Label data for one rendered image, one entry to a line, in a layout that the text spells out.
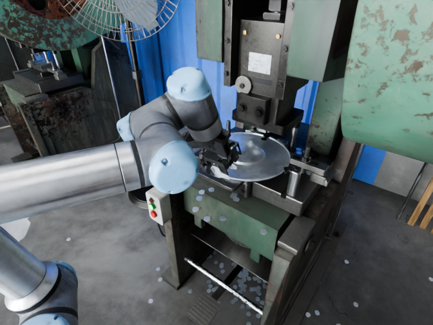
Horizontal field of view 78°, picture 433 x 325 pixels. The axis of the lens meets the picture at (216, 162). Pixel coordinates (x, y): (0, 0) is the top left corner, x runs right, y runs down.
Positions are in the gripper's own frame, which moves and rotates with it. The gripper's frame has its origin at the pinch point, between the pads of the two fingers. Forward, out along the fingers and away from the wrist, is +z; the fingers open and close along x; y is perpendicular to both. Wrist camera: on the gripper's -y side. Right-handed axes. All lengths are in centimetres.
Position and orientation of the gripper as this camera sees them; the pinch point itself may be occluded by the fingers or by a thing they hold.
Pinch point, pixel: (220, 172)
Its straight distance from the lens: 78.3
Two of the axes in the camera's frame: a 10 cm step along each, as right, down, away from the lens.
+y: 8.2, 3.3, -4.7
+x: 5.2, -7.7, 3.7
